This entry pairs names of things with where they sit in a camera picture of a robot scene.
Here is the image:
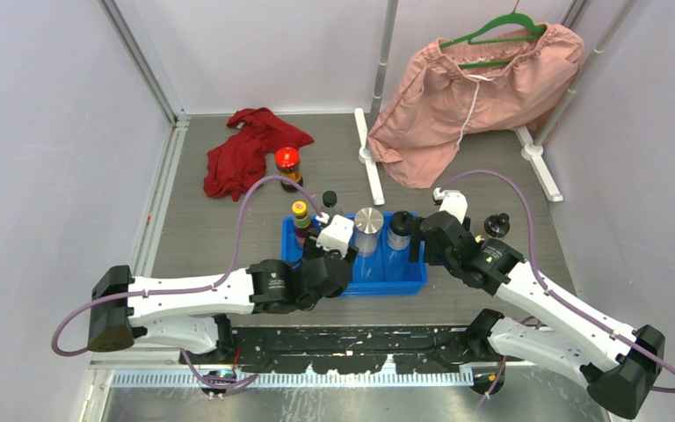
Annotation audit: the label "black cap shaker bottle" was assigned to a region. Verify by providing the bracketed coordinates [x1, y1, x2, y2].
[387, 210, 414, 251]

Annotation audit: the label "yellow cap sauce bottle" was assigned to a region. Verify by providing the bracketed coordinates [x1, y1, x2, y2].
[291, 200, 313, 249]

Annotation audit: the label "blue plastic divided bin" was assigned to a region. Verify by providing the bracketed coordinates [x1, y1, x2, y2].
[279, 213, 428, 298]

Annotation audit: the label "silver lid grain jar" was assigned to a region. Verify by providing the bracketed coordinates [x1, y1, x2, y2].
[353, 207, 384, 258]

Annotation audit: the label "clear bottle black cap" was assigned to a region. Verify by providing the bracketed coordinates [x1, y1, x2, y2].
[320, 190, 345, 219]

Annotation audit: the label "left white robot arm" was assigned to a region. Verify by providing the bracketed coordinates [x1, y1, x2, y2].
[87, 238, 359, 363]

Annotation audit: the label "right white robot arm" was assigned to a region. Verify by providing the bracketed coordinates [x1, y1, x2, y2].
[411, 211, 665, 419]

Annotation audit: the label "small black cap shaker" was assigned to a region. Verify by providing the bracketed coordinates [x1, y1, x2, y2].
[483, 213, 511, 238]

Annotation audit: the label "red lid chili jar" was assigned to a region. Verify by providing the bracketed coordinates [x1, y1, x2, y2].
[274, 147, 303, 186]

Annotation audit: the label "white clothes rack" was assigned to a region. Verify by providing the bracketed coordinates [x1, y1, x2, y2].
[355, 1, 634, 205]

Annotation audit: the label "red cloth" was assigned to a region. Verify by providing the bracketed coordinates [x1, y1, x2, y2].
[203, 107, 314, 201]

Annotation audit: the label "pink shorts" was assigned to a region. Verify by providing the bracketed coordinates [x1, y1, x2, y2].
[367, 24, 584, 188]

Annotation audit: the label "green clothes hanger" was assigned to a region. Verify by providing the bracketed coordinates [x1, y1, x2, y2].
[439, 0, 547, 70]

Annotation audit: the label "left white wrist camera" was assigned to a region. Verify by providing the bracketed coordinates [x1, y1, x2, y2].
[316, 213, 354, 258]

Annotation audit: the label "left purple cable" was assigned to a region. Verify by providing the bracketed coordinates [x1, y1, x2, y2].
[50, 174, 330, 358]

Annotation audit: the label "purple cable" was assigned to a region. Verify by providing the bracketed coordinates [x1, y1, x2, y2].
[50, 174, 330, 358]
[433, 169, 675, 394]

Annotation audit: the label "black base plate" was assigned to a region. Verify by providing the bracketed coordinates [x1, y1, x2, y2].
[189, 325, 499, 375]

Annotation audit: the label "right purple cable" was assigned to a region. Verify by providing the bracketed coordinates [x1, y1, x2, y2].
[433, 169, 675, 394]

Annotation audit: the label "white slotted cable duct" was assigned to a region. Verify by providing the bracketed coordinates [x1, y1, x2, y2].
[110, 367, 474, 389]

